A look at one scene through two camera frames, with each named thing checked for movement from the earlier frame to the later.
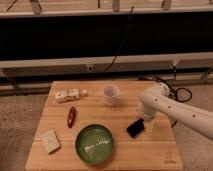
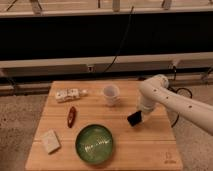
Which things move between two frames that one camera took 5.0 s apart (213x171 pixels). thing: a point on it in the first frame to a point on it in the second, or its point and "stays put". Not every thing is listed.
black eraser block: [135, 128] to [135, 118]
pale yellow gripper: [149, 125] to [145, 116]
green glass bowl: [93, 143] stays put
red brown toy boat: [71, 116] stays put
